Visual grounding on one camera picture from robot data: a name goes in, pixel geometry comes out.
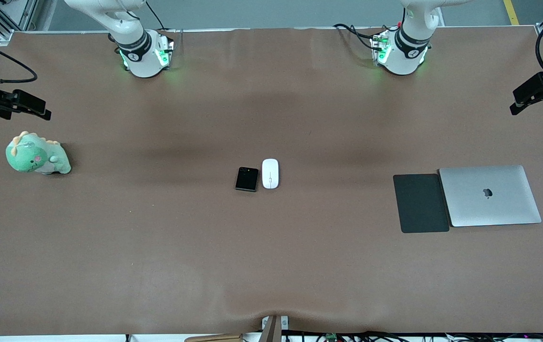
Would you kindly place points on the brown table cover mat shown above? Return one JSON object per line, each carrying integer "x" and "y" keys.
{"x": 271, "y": 261}

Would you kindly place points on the green dinosaur plush toy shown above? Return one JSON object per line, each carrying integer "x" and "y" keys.
{"x": 33, "y": 154}

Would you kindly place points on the black mouse pad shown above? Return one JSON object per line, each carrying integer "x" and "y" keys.
{"x": 421, "y": 204}

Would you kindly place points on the brown wooden board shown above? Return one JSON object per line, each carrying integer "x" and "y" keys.
{"x": 214, "y": 338}

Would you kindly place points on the grey metal bracket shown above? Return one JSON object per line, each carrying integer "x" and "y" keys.
{"x": 284, "y": 322}

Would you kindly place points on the white computer mouse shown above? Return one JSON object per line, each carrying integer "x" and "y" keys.
{"x": 270, "y": 173}

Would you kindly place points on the green connector plug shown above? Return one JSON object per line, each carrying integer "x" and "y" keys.
{"x": 330, "y": 337}

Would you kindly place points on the silver closed laptop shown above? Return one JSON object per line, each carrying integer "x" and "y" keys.
{"x": 490, "y": 209}

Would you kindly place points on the brown upright post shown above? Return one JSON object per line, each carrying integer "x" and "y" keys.
{"x": 271, "y": 330}

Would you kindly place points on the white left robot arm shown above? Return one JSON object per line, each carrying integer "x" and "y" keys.
{"x": 411, "y": 47}

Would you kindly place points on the black phone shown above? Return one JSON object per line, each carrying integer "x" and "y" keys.
{"x": 246, "y": 179}

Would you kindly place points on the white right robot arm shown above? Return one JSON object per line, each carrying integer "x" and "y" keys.
{"x": 131, "y": 28}

